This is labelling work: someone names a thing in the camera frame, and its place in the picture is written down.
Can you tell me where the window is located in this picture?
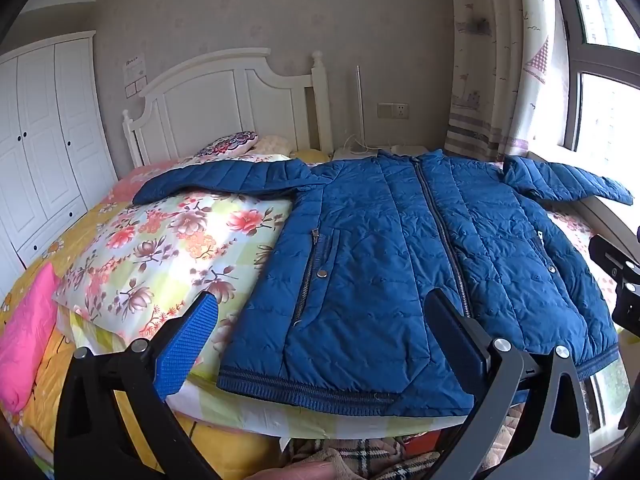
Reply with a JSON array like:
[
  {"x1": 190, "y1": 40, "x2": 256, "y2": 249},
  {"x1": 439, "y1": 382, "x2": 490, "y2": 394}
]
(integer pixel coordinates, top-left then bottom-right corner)
[{"x1": 529, "y1": 0, "x2": 640, "y2": 261}]

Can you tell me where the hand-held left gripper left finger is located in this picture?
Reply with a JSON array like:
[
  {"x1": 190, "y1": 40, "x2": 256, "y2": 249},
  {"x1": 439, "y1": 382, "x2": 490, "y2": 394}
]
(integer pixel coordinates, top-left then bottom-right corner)
[{"x1": 54, "y1": 290, "x2": 221, "y2": 480}]

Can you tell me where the yellow pillow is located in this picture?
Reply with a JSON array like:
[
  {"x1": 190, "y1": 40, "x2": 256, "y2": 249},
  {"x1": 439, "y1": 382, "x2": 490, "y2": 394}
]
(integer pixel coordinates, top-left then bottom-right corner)
[{"x1": 290, "y1": 148, "x2": 331, "y2": 164}]

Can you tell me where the white wardrobe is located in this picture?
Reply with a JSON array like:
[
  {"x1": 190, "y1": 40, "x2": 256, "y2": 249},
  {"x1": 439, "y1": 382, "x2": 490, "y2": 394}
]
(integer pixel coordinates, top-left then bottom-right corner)
[{"x1": 0, "y1": 31, "x2": 119, "y2": 301}]

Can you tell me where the blue quilted jacket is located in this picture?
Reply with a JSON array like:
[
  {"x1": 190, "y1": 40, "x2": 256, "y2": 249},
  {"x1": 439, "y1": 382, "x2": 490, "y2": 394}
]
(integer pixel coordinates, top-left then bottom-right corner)
[{"x1": 132, "y1": 149, "x2": 635, "y2": 418}]

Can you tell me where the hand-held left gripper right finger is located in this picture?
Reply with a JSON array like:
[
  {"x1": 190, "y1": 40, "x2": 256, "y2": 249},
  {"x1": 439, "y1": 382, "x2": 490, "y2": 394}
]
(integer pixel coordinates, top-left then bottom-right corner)
[{"x1": 426, "y1": 289, "x2": 592, "y2": 480}]

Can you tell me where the slim white lamp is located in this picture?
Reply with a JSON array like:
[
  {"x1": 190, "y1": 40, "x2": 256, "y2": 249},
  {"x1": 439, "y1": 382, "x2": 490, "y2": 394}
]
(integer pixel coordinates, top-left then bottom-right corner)
[{"x1": 345, "y1": 65, "x2": 381, "y2": 154}]

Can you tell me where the pink pillow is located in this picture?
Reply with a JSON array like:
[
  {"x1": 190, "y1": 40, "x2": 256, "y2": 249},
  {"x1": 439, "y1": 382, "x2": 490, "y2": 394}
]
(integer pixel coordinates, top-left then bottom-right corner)
[{"x1": 0, "y1": 262, "x2": 62, "y2": 413}]

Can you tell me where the printed striped curtain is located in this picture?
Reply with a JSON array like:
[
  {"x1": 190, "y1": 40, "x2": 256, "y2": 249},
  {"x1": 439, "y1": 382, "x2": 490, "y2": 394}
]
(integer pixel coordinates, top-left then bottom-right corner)
[{"x1": 445, "y1": 0, "x2": 572, "y2": 162}]

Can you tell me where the purple patterned pillow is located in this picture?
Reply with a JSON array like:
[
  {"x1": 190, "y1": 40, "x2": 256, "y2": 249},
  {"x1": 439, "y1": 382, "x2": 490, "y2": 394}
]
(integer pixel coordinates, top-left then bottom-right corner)
[{"x1": 195, "y1": 131, "x2": 260, "y2": 157}]

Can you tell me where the floral quilt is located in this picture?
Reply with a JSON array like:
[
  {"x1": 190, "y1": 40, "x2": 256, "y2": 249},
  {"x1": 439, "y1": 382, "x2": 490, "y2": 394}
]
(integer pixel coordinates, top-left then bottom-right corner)
[{"x1": 52, "y1": 152, "x2": 623, "y2": 443}]

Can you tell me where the plaid cloth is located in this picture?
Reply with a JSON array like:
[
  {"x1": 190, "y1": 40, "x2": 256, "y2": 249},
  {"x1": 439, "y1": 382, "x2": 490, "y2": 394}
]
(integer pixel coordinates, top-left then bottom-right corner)
[{"x1": 280, "y1": 432, "x2": 506, "y2": 480}]

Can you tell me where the paper wall note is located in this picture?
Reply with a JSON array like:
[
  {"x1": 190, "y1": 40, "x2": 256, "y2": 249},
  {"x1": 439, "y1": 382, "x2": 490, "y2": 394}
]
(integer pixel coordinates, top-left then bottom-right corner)
[{"x1": 123, "y1": 52, "x2": 147, "y2": 81}]

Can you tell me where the white bed headboard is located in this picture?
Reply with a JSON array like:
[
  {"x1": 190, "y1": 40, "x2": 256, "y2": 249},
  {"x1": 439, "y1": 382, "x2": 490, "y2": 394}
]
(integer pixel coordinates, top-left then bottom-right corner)
[{"x1": 122, "y1": 49, "x2": 334, "y2": 168}]

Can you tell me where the white nightstand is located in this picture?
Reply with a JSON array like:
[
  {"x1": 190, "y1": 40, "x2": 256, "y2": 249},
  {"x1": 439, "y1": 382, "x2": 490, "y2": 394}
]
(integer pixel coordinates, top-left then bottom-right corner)
[{"x1": 332, "y1": 143, "x2": 429, "y2": 162}]

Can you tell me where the beige pillow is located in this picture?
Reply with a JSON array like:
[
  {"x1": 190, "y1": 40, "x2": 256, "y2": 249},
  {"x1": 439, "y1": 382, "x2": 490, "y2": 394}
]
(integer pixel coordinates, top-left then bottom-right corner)
[{"x1": 255, "y1": 135, "x2": 294, "y2": 156}]

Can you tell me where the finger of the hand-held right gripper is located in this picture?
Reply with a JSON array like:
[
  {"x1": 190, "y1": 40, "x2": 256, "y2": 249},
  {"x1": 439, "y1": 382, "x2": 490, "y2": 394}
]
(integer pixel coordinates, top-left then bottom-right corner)
[
  {"x1": 588, "y1": 234, "x2": 640, "y2": 279},
  {"x1": 611, "y1": 280, "x2": 640, "y2": 333}
]

